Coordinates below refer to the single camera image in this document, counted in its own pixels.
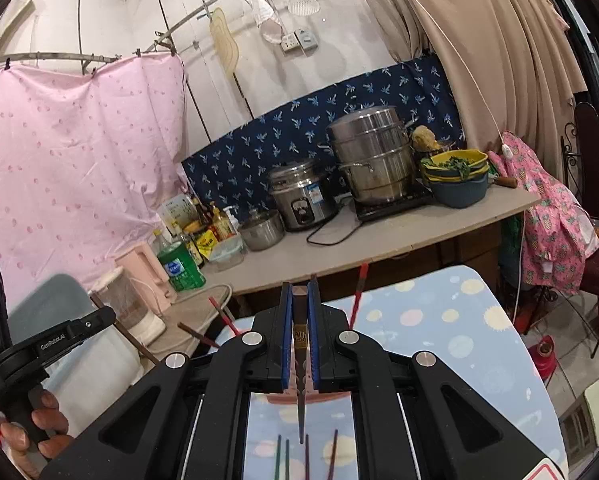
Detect clear food container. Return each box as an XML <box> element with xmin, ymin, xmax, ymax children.
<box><xmin>209</xmin><ymin>236</ymin><xmax>245</xmax><ymax>271</ymax></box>

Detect beige wooden paddle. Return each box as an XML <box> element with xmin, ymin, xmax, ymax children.
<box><xmin>209</xmin><ymin>7</ymin><xmax>241</xmax><ymax>79</ymax></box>

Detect brown chopstick gold label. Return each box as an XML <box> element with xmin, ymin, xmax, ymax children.
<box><xmin>292</xmin><ymin>295</ymin><xmax>310</xmax><ymax>445</ymax></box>

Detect pink electric kettle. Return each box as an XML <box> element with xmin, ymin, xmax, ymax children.
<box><xmin>115</xmin><ymin>241</ymin><xmax>177</xmax><ymax>311</ymax></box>

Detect red plastic floor object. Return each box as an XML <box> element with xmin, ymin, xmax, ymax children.
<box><xmin>527</xmin><ymin>335</ymin><xmax>556</xmax><ymax>382</ymax></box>

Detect steel rice cooker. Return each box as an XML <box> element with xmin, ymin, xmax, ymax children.
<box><xmin>268</xmin><ymin>160</ymin><xmax>338</xmax><ymax>233</ymax></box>

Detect black induction cooker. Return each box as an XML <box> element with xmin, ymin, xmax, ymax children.
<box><xmin>353</xmin><ymin>187</ymin><xmax>439</xmax><ymax>223</ymax></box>

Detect white appliance cable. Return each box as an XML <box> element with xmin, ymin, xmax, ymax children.
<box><xmin>172</xmin><ymin>282</ymin><xmax>233</xmax><ymax>306</ymax></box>

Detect metal curtain rail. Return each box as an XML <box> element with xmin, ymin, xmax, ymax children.
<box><xmin>0</xmin><ymin>0</ymin><xmax>330</xmax><ymax>68</ymax></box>

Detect yellow bowl with greens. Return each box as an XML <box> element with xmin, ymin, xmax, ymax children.
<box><xmin>419</xmin><ymin>149</ymin><xmax>490</xmax><ymax>182</ymax></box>

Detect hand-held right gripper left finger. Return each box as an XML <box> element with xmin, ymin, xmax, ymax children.
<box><xmin>42</xmin><ymin>282</ymin><xmax>294</xmax><ymax>480</ymax></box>

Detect blue printed tablecloth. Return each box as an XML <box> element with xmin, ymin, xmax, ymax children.
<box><xmin>199</xmin><ymin>265</ymin><xmax>567</xmax><ymax>480</ymax></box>

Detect beige curtain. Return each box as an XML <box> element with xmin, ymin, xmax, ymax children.
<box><xmin>349</xmin><ymin>0</ymin><xmax>597</xmax><ymax>173</ymax></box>

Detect dark red patterned chopstick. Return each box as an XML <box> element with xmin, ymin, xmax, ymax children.
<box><xmin>177</xmin><ymin>322</ymin><xmax>221</xmax><ymax>350</ymax></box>

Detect brown lumpy food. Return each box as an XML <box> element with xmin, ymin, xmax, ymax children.
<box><xmin>411</xmin><ymin>126</ymin><xmax>443</xmax><ymax>152</ymax></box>

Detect pink dotted curtain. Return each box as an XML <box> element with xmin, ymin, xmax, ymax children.
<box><xmin>0</xmin><ymin>52</ymin><xmax>189</xmax><ymax>311</ymax></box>

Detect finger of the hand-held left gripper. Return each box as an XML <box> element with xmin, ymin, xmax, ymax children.
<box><xmin>38</xmin><ymin>305</ymin><xmax>117</xmax><ymax>367</ymax></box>

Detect wall socket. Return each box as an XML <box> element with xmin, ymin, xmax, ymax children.
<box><xmin>280</xmin><ymin>27</ymin><xmax>319</xmax><ymax>54</ymax></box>

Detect white soy milk maker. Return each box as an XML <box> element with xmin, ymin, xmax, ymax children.
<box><xmin>89</xmin><ymin>266</ymin><xmax>167</xmax><ymax>347</ymax></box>

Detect white pull cord switch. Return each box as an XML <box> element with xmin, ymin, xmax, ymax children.
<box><xmin>418</xmin><ymin>0</ymin><xmax>516</xmax><ymax>160</ymax></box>

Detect white storage box blue lid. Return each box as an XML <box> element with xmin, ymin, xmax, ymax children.
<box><xmin>6</xmin><ymin>272</ymin><xmax>145</xmax><ymax>411</ymax></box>

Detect hanging clothes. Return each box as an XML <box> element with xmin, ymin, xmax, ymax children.
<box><xmin>524</xmin><ymin>0</ymin><xmax>599</xmax><ymax>91</ymax></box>

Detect clear plastic bag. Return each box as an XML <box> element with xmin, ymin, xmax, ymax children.
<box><xmin>239</xmin><ymin>0</ymin><xmax>283</xmax><ymax>45</ymax></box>

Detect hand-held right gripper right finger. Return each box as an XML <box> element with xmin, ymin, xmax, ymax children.
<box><xmin>307</xmin><ymin>275</ymin><xmax>565</xmax><ymax>480</ymax></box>

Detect black power cable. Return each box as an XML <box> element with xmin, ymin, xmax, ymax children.
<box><xmin>307</xmin><ymin>199</ymin><xmax>363</xmax><ymax>247</ymax></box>

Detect navy leaf print cloth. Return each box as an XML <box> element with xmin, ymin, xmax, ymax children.
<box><xmin>182</xmin><ymin>55</ymin><xmax>466</xmax><ymax>211</ymax></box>

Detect person's left hand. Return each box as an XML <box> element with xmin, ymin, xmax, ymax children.
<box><xmin>0</xmin><ymin>389</ymin><xmax>75</xmax><ymax>479</ymax></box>

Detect wooden counter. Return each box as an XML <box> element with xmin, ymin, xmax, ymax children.
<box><xmin>149</xmin><ymin>187</ymin><xmax>543</xmax><ymax>361</ymax></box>

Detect steel steamer pot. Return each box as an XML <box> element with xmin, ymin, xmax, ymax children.
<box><xmin>326</xmin><ymin>106</ymin><xmax>416</xmax><ymax>206</ymax></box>

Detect pink pineapple print garment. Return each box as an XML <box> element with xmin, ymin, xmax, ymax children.
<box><xmin>499</xmin><ymin>131</ymin><xmax>599</xmax><ymax>297</ymax></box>

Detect green plastic bottle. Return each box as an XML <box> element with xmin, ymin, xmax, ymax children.
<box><xmin>152</xmin><ymin>230</ymin><xmax>207</xmax><ymax>292</ymax></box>

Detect blue basin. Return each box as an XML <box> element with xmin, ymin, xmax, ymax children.
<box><xmin>428</xmin><ymin>172</ymin><xmax>491</xmax><ymax>210</ymax></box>

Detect amber oil bottle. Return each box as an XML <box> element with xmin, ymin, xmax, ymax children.
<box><xmin>210</xmin><ymin>202</ymin><xmax>232</xmax><ymax>241</ymax></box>

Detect small steel pot with lid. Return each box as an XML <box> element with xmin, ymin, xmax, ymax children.
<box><xmin>238</xmin><ymin>208</ymin><xmax>286</xmax><ymax>252</ymax></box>

